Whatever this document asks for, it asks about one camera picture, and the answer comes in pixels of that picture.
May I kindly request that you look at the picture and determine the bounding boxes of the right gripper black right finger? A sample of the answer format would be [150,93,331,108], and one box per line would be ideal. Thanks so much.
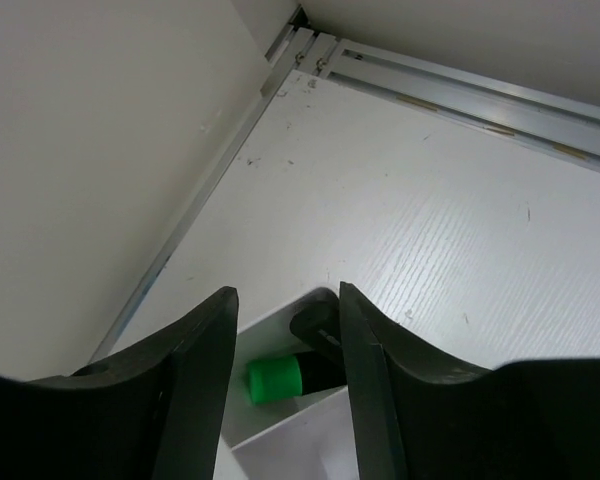
[339,283,600,479]

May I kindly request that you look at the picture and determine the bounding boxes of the white compartment organizer tray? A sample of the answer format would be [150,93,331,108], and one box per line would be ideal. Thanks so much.
[214,286,359,479]

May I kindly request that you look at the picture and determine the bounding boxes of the aluminium frame rail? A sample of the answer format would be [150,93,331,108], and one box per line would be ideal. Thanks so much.
[265,8,600,173]

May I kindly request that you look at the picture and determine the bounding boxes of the green highlighter marker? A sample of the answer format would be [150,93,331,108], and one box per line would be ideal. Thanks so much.
[247,351,347,405]

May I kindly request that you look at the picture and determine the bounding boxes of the yellow highlighter marker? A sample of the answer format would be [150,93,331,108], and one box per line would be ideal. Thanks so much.
[289,290,344,368]

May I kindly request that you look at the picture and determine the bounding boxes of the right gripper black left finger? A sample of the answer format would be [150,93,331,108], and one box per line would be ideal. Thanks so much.
[0,287,239,479]

